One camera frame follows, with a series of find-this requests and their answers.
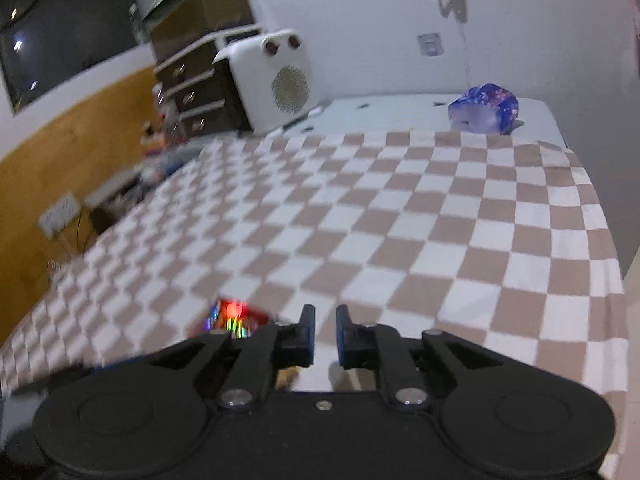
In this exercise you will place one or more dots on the checkered brown white tablecloth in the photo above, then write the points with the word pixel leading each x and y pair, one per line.
pixel 490 336

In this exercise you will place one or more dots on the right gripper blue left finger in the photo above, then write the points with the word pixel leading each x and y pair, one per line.
pixel 306 335

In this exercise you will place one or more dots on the blue purple tissue pack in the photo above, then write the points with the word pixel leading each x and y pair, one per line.
pixel 485 109

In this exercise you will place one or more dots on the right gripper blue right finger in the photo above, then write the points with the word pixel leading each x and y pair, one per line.
pixel 344 330

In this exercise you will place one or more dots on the white wall socket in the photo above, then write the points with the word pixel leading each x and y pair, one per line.
pixel 430 44

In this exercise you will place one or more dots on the black television screen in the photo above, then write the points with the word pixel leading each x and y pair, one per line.
pixel 46 42

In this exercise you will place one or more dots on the red holographic snack wrapper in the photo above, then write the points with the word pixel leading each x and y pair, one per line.
pixel 238 318

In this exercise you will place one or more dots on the white power strip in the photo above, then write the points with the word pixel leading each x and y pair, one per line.
pixel 55 219

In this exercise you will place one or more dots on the white space heater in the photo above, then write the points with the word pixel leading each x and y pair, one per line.
pixel 268 81

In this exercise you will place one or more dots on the dark drawer organizer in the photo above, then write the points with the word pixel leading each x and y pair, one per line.
pixel 186 36

